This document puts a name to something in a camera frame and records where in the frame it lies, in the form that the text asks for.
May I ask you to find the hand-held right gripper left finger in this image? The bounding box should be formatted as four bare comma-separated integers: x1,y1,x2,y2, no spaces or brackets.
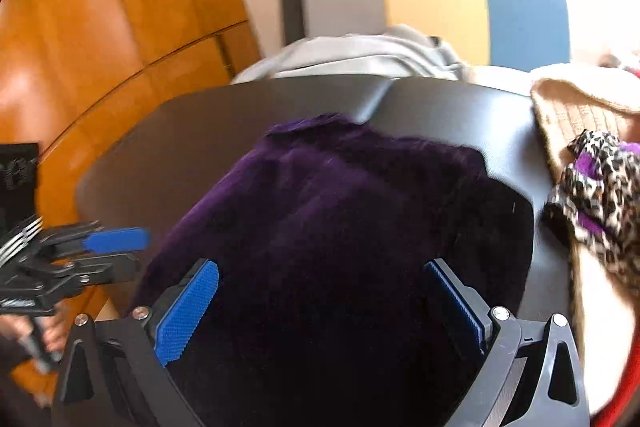
52,258,221,427

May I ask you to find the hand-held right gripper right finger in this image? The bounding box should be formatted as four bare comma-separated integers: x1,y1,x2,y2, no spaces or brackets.
424,258,591,427

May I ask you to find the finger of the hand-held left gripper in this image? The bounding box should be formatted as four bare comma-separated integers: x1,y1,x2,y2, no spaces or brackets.
30,252,143,295
40,221,152,259

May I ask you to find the purple velvet garment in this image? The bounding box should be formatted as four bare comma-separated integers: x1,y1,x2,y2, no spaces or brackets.
132,114,533,427

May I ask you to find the person's left hand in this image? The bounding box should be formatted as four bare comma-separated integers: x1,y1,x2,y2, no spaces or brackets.
44,307,69,354

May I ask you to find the red knit sweater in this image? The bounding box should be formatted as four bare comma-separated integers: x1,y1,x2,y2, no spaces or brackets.
590,372,640,427

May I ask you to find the leopard print garment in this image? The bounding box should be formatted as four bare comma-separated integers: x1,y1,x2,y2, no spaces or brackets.
542,129,640,288

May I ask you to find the cream knit sweater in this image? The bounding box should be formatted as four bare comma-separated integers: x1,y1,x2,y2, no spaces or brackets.
530,63,640,413

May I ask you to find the wooden wardrobe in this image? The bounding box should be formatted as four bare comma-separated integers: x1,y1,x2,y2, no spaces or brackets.
0,0,263,408

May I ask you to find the cream printed cushion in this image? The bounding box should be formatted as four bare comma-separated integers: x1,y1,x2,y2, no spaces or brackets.
470,66,536,98

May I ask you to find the grey hoodie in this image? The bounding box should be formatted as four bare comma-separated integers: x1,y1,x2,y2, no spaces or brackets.
232,24,471,85

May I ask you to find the grey yellow blue sofa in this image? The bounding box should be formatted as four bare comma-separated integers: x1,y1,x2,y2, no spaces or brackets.
280,0,573,80

